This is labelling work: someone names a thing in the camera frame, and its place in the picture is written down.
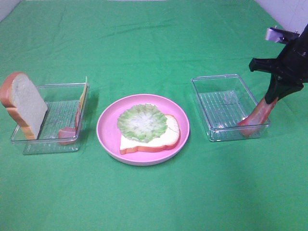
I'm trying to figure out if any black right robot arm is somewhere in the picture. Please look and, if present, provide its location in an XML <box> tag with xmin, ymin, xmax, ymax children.
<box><xmin>249</xmin><ymin>27</ymin><xmax>308</xmax><ymax>104</ymax></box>

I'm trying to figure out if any green tablecloth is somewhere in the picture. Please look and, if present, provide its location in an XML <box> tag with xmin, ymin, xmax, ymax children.
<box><xmin>0</xmin><ymin>0</ymin><xmax>308</xmax><ymax>231</ymax></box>

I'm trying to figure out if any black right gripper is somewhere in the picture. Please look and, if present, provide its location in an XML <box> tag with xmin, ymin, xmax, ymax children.
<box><xmin>249</xmin><ymin>58</ymin><xmax>308</xmax><ymax>104</ymax></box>

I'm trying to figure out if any clear plastic tray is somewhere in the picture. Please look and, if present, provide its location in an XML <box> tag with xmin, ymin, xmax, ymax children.
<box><xmin>11</xmin><ymin>83</ymin><xmax>90</xmax><ymax>155</ymax></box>
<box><xmin>191</xmin><ymin>74</ymin><xmax>270</xmax><ymax>142</ymax></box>

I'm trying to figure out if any left clear plastic tray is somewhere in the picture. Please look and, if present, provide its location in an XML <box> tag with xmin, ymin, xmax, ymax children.
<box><xmin>11</xmin><ymin>83</ymin><xmax>90</xmax><ymax>155</ymax></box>

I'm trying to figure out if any bread slice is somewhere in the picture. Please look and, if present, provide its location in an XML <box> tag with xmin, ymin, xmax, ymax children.
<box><xmin>0</xmin><ymin>72</ymin><xmax>48</xmax><ymax>140</ymax></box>
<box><xmin>119</xmin><ymin>114</ymin><xmax>180</xmax><ymax>155</ymax></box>

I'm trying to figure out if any green lettuce leaf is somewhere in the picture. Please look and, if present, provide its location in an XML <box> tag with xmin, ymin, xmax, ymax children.
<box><xmin>117</xmin><ymin>103</ymin><xmax>167</xmax><ymax>143</ymax></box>

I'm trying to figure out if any pink round plate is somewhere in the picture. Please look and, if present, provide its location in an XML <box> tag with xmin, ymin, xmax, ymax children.
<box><xmin>96</xmin><ymin>94</ymin><xmax>190</xmax><ymax>166</ymax></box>

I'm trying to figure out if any right clear plastic tray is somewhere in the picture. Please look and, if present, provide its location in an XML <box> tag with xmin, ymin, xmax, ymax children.
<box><xmin>191</xmin><ymin>74</ymin><xmax>270</xmax><ymax>142</ymax></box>

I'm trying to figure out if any yellow cheese slice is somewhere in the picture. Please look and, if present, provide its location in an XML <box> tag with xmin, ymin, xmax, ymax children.
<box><xmin>79</xmin><ymin>76</ymin><xmax>88</xmax><ymax>110</ymax></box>

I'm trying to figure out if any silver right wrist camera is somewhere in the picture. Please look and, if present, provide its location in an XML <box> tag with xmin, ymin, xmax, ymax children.
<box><xmin>265</xmin><ymin>27</ymin><xmax>300</xmax><ymax>44</ymax></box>

